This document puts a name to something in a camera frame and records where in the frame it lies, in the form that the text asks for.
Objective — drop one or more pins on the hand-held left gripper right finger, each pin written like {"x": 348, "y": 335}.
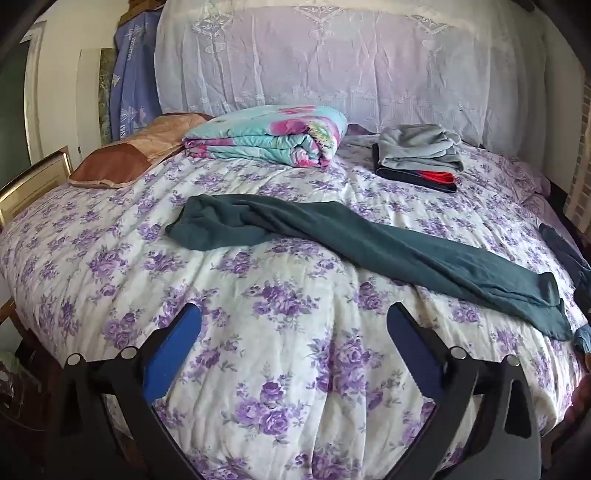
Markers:
{"x": 413, "y": 350}

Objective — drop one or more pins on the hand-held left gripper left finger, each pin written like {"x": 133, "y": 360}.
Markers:
{"x": 173, "y": 350}

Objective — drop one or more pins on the teal fleece pants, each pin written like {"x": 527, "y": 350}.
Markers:
{"x": 369, "y": 244}

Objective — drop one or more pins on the purple floral bedspread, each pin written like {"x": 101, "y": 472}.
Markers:
{"x": 277, "y": 369}

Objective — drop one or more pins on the folded dark red-black garment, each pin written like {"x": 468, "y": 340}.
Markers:
{"x": 406, "y": 181}

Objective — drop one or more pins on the folded red garment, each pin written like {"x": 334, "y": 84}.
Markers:
{"x": 436, "y": 177}

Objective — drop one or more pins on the brown satin pillow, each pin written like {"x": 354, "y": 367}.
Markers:
{"x": 129, "y": 157}

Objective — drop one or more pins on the folded grey garment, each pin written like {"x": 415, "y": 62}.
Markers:
{"x": 415, "y": 147}

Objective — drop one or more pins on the purple floral pillow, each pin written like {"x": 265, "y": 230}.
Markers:
{"x": 526, "y": 180}

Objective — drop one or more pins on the folded pink floral blanket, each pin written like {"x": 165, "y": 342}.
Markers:
{"x": 263, "y": 134}

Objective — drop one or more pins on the marble pattern board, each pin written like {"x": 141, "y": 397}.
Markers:
{"x": 104, "y": 92}

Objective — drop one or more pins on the blue printed cloth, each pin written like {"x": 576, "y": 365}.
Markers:
{"x": 134, "y": 69}

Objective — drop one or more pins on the white lace cover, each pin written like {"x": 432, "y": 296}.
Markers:
{"x": 323, "y": 60}

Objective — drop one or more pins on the brown cardboard box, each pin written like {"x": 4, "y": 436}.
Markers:
{"x": 138, "y": 9}

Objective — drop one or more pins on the gold picture frame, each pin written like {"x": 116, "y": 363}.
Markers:
{"x": 32, "y": 182}

